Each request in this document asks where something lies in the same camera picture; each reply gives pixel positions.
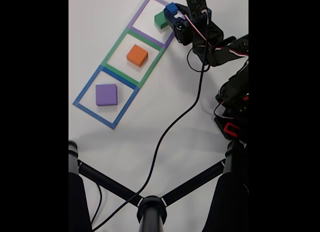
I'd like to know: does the small blue cube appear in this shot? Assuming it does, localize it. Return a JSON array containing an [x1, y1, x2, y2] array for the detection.
[[165, 2, 179, 17]]

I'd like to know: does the green cube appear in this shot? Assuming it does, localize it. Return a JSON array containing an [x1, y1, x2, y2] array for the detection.
[[154, 11, 169, 29]]

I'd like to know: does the orange cube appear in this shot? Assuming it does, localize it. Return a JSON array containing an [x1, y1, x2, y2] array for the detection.
[[126, 44, 149, 68]]

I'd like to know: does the large purple cube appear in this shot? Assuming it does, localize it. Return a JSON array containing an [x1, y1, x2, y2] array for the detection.
[[95, 84, 119, 107]]

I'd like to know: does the black tripod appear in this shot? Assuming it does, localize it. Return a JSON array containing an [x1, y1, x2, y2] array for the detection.
[[68, 139, 249, 232]]

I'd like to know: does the red white servo wire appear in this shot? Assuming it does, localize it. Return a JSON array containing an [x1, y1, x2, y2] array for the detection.
[[183, 8, 249, 72], [213, 91, 249, 120]]

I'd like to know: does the black camera box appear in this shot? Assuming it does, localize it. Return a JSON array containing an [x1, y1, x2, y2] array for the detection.
[[186, 0, 212, 21]]

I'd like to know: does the purple square frame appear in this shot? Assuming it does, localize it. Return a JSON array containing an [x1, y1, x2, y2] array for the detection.
[[128, 0, 177, 48]]

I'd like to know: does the green square frame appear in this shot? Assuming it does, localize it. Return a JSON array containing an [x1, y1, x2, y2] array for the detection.
[[102, 27, 166, 88]]

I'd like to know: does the thick black cable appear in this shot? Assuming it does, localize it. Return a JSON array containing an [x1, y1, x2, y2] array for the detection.
[[91, 11, 210, 232]]

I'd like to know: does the blue square frame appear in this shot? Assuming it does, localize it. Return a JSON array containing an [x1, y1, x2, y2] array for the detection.
[[72, 64, 140, 130]]

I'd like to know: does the thin black cable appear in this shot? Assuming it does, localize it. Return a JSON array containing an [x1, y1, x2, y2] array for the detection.
[[90, 184, 104, 225]]

